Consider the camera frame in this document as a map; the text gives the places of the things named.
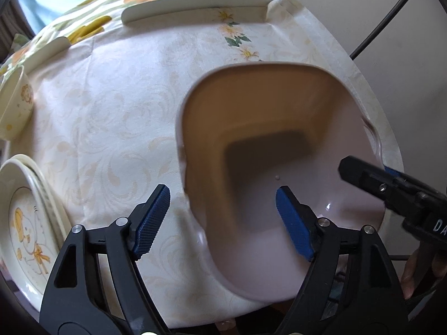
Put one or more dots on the cream round bowl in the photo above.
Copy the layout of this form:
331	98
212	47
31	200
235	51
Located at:
17	111

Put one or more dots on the white flat tray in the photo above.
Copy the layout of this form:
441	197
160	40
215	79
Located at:
49	50
195	8

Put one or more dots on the black gooseneck stand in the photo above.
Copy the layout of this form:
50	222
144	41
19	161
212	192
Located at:
371	36

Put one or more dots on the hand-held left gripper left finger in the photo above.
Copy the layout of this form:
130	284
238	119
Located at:
152	223

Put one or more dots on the plain white plate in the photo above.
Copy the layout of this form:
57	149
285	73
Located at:
65	216

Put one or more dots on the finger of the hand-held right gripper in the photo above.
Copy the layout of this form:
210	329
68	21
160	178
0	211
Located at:
370	181
394	171

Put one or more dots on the cream plate duck print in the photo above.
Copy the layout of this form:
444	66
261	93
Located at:
31	233

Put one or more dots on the person's right hand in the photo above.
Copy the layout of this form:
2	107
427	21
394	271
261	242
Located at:
412	275

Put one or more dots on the pink square bowl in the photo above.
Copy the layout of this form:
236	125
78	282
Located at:
244	111

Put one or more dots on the brown curtain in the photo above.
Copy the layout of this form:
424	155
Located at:
14	17

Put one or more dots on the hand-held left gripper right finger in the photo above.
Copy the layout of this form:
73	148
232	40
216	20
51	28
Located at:
293	223

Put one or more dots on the floral white tablecloth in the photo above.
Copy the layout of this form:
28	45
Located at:
104	118

